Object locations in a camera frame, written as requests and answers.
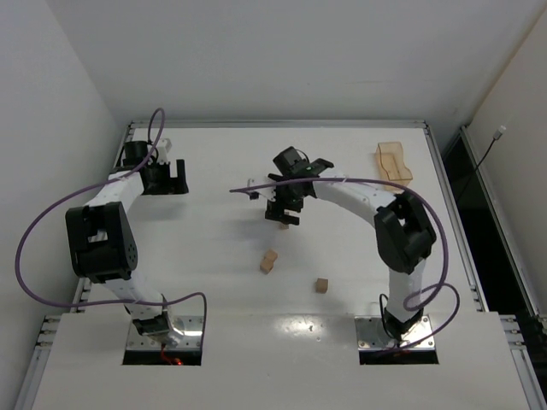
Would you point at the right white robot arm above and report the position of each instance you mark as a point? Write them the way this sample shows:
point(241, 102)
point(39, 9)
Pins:
point(403, 231)

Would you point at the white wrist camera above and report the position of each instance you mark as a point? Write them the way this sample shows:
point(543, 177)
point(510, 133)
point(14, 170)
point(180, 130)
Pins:
point(160, 152)
point(267, 190)

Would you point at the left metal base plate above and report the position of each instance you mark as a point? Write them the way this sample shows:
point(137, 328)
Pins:
point(185, 337)

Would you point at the lone wooden cube block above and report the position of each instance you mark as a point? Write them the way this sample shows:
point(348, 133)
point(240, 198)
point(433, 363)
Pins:
point(321, 285)

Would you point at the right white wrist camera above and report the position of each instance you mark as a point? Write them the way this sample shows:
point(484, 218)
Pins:
point(267, 190)

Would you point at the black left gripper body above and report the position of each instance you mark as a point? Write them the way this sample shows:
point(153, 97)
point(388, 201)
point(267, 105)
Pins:
point(167, 186)

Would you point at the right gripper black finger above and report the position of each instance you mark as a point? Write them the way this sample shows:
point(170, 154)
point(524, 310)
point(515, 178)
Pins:
point(274, 212)
point(290, 218)

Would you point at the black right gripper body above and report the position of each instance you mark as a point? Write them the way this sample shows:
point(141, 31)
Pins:
point(279, 208)

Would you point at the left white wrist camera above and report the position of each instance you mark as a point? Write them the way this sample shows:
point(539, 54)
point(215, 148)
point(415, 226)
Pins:
point(160, 152)

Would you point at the translucent orange plastic holder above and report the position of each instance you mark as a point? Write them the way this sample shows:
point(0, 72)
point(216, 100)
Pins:
point(390, 163)

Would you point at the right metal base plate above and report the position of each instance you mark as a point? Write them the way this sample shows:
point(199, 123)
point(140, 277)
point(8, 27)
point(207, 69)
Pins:
point(371, 336)

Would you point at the metal base plate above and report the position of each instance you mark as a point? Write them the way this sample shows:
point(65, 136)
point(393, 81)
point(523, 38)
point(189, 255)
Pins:
point(185, 337)
point(371, 336)

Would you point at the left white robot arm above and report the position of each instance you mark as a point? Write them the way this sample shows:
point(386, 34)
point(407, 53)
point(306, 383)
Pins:
point(103, 248)

